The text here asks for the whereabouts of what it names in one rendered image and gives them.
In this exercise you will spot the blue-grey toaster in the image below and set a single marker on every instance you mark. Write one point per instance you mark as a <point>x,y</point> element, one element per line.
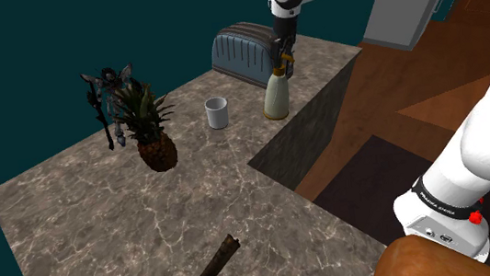
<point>239,52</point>

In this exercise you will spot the dark winged robot figure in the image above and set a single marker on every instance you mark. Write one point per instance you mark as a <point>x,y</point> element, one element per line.
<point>107,85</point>

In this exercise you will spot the brown robot stand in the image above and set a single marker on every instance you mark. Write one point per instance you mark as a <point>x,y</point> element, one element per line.
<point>419,262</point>

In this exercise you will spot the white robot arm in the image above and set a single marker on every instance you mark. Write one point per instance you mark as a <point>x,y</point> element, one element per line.
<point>488,141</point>

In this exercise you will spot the cream bottle with gold cap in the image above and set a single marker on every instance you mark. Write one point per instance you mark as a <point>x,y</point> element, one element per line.
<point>276,96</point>

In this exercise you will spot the dark brown stick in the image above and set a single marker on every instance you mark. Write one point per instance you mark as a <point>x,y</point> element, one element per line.
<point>210,269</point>

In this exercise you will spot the pineapple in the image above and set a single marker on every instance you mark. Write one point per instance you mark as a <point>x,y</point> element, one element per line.
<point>157,150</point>

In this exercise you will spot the white cup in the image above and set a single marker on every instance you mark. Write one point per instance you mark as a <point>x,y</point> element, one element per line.
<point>217,113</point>

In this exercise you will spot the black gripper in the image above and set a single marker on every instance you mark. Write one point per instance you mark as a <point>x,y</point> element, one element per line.
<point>285,28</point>

